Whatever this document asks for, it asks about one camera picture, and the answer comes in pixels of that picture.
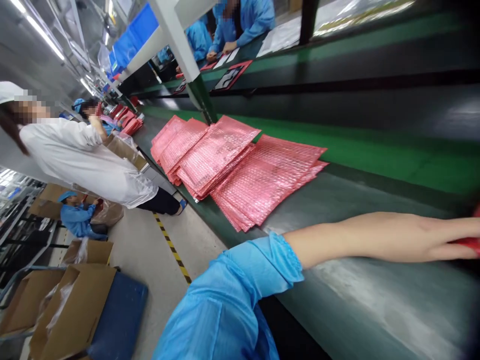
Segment person's left hand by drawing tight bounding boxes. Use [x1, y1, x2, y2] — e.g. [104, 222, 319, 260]
[422, 214, 480, 262]

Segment green conveyor line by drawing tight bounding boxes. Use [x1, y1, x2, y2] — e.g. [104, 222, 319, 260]
[127, 0, 480, 360]

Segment pile of pink bubble bags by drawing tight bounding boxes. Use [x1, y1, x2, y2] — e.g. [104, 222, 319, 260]
[149, 114, 330, 233]

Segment white plastic sheets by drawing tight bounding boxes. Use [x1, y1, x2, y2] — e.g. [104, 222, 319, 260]
[256, 16, 303, 58]

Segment red tray with black part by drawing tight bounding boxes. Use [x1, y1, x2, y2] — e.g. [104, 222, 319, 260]
[211, 59, 254, 92]

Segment white paper slip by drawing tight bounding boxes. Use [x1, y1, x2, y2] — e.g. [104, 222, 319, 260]
[212, 47, 240, 71]

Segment cardboard box with plastic liner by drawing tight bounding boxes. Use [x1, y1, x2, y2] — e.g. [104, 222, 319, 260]
[104, 131, 149, 172]

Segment pile of red trays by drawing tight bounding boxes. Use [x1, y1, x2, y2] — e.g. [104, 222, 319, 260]
[108, 103, 146, 137]

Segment blue bins on shelf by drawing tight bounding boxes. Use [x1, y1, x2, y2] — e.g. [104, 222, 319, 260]
[107, 3, 161, 75]

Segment large open cardboard box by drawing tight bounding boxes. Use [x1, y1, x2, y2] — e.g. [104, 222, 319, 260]
[28, 263, 118, 360]

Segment stack of cardboard boxes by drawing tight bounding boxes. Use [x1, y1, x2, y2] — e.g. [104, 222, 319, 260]
[28, 182, 125, 229]

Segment metal rack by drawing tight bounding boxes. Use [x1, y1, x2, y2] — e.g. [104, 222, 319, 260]
[0, 168, 62, 288]

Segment black frame post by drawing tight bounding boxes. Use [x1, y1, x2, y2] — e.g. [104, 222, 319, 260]
[298, 0, 320, 47]

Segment white and green frame post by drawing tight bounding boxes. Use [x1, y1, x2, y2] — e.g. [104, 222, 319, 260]
[148, 0, 219, 125]

